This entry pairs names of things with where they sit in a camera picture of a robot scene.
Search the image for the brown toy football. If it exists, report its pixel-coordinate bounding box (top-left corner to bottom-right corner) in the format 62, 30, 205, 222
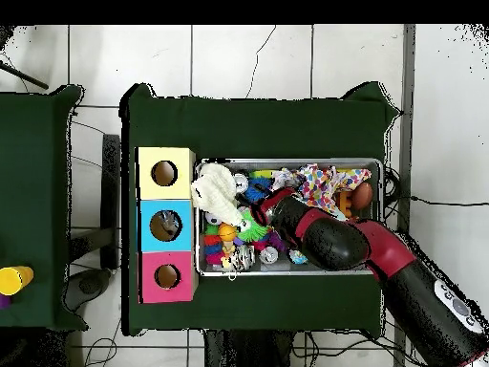
351, 182, 375, 212

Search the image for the wooden box with three holes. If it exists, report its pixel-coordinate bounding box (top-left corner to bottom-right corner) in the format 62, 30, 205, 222
136, 146, 199, 305

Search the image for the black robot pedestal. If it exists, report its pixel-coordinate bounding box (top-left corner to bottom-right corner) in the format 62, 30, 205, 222
202, 328, 308, 367

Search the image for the clear plastic bottle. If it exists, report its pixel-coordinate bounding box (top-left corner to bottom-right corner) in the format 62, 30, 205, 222
159, 213, 183, 238

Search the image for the yellow plastic cup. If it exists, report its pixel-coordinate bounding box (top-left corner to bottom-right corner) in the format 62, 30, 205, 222
0, 266, 35, 297

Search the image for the shallow wire mesh bin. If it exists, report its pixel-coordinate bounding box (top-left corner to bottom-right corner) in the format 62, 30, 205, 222
194, 157, 385, 276

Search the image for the small orange basketball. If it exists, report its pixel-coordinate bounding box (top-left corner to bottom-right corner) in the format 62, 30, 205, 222
218, 222, 238, 243

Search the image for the cream knitted cloth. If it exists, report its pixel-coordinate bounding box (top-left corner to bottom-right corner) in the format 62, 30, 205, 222
190, 162, 247, 227

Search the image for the green spiky rubber ball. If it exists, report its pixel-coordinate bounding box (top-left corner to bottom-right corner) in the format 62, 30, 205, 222
236, 209, 270, 242

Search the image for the dark green side table cloth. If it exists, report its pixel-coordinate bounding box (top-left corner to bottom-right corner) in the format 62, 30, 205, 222
0, 83, 87, 332

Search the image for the blue spiky rubber ball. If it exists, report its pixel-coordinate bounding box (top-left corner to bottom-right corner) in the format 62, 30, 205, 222
244, 180, 272, 205

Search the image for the polka dot colourful cloth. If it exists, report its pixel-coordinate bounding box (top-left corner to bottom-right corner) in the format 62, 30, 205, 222
293, 162, 372, 217

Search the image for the crushed silver can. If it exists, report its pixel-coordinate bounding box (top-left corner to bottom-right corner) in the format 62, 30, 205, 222
228, 243, 258, 270

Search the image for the black upright panel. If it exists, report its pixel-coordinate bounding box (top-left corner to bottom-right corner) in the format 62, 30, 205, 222
100, 133, 123, 270

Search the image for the grey round floor base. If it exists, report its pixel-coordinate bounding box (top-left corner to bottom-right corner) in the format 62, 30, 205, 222
75, 269, 112, 301

